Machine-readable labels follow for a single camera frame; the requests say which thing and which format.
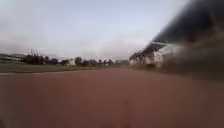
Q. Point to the roofed grandstand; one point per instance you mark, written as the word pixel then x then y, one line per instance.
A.
pixel 156 55

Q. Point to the row of trees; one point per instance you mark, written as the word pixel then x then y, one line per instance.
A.
pixel 33 60

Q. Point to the red running track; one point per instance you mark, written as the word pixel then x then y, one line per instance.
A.
pixel 100 100

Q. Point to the grey low building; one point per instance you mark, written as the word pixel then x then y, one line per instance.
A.
pixel 10 58

